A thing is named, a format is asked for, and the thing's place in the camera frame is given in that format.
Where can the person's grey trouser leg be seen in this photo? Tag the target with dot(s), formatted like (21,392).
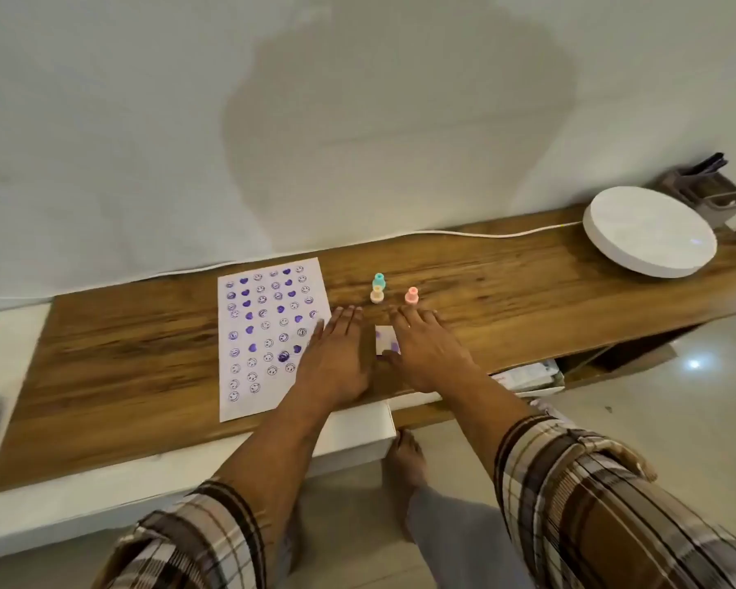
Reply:
(460,545)

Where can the brown desk organizer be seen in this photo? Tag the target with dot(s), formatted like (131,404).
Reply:
(714,199)

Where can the pink toy stamp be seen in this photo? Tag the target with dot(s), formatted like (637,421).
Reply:
(411,295)

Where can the person's bare foot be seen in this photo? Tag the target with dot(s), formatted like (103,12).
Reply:
(405,466)

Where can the person's right forearm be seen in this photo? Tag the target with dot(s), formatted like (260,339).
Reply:
(558,478)

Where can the person's right thumb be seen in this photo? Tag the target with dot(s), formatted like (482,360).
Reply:
(391,358)

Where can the small white stamped paper card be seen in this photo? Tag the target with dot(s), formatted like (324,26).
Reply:
(385,340)

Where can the person's left hand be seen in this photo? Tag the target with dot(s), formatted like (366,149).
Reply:
(334,368)

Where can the cream toy stamp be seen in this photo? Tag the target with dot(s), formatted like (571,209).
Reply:
(377,295)

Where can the white drawer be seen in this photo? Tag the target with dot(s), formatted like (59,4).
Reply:
(359,432)

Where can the stack of papers on shelf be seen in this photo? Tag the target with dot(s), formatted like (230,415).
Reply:
(530,379)

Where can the teal toy stamp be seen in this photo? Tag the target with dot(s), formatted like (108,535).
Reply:
(379,280)

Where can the white round disc lamp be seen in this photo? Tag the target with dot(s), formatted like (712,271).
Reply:
(647,229)

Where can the white sheet with purple stamps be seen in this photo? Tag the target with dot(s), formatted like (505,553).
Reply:
(264,337)

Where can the person's left little finger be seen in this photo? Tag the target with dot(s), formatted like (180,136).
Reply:
(317,334)

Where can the person's right hand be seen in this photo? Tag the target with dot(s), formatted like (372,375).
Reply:
(426,355)

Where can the person's left forearm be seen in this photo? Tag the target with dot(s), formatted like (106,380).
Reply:
(270,460)

